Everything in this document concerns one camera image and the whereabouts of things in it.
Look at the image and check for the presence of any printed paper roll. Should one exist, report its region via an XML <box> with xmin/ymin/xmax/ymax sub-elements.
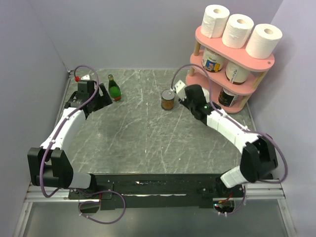
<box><xmin>202</xmin><ymin>48</ymin><xmax>226</xmax><ymax>72</ymax></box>

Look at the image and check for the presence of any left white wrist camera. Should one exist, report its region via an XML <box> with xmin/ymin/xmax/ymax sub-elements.
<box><xmin>75</xmin><ymin>75</ymin><xmax>90</xmax><ymax>82</ymax></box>

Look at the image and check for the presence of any cream paper roll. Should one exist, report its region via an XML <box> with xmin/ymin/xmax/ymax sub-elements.
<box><xmin>225</xmin><ymin>61</ymin><xmax>250</xmax><ymax>84</ymax></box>

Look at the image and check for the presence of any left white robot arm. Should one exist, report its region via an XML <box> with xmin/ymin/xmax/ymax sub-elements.
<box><xmin>27</xmin><ymin>80</ymin><xmax>112</xmax><ymax>198</ymax></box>

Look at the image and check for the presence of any white paper towel roll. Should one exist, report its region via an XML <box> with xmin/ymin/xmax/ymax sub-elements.
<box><xmin>200</xmin><ymin>4</ymin><xmax>230</xmax><ymax>38</ymax></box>
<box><xmin>245</xmin><ymin>24</ymin><xmax>283</xmax><ymax>59</ymax></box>
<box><xmin>222</xmin><ymin>14</ymin><xmax>254</xmax><ymax>49</ymax></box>

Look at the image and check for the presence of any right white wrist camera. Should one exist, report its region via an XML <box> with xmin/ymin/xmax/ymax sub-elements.
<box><xmin>171</xmin><ymin>80</ymin><xmax>187</xmax><ymax>101</ymax></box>

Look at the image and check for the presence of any brown glass jar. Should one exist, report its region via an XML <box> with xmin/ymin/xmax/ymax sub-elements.
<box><xmin>161</xmin><ymin>89</ymin><xmax>175</xmax><ymax>110</ymax></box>

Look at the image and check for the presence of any green glass bottle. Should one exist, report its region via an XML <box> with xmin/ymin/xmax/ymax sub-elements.
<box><xmin>108</xmin><ymin>74</ymin><xmax>121</xmax><ymax>101</ymax></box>

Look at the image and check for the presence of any black paper roll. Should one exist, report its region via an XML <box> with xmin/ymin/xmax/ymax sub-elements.
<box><xmin>218</xmin><ymin>88</ymin><xmax>239</xmax><ymax>107</ymax></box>
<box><xmin>202</xmin><ymin>87</ymin><xmax>210</xmax><ymax>103</ymax></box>

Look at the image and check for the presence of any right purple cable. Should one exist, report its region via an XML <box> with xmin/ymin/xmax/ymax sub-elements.
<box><xmin>171</xmin><ymin>64</ymin><xmax>289</xmax><ymax>218</ymax></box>

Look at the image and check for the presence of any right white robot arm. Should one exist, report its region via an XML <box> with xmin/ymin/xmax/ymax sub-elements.
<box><xmin>174</xmin><ymin>82</ymin><xmax>278</xmax><ymax>197</ymax></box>

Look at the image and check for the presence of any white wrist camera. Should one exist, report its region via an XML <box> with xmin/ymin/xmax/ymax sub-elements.
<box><xmin>75</xmin><ymin>75</ymin><xmax>90</xmax><ymax>82</ymax></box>
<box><xmin>171</xmin><ymin>80</ymin><xmax>187</xmax><ymax>101</ymax></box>

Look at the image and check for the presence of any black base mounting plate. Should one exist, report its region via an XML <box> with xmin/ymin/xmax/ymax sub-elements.
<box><xmin>68</xmin><ymin>174</ymin><xmax>244</xmax><ymax>210</ymax></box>

